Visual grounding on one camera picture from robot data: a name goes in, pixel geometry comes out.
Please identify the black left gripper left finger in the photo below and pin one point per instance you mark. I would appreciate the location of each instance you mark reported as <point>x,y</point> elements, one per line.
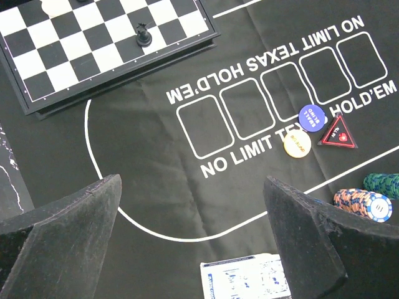
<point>57,250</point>

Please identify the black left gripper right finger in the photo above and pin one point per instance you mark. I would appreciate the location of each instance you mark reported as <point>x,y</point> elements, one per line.
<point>327,252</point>

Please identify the pink blue chip stack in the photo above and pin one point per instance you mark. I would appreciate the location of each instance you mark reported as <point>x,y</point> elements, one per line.
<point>371,205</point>

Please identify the yellow big blind button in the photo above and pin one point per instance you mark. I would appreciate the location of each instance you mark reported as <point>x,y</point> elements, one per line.
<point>297,143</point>

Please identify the red black triangular all-in marker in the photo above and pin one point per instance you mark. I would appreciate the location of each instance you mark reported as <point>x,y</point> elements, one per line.
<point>338,134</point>

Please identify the blue small blind button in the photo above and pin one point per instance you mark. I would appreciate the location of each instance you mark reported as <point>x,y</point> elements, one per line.
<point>312,118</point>

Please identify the black marbled table cover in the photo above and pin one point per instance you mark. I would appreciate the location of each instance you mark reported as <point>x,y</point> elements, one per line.
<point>15,198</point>

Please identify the blue playing card box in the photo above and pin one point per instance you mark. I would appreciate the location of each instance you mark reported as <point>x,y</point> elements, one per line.
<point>252,277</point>

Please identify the green blue chip stack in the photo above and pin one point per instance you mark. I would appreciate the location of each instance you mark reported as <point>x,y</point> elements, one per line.
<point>386,184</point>

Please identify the black poker table mat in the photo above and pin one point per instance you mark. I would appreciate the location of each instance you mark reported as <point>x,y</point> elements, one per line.
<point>195,141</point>

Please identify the black white chessboard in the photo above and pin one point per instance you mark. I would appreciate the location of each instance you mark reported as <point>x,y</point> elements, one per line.
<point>56,53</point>

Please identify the black chess piece on board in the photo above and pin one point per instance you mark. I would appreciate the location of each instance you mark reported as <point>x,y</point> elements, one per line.
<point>143,36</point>

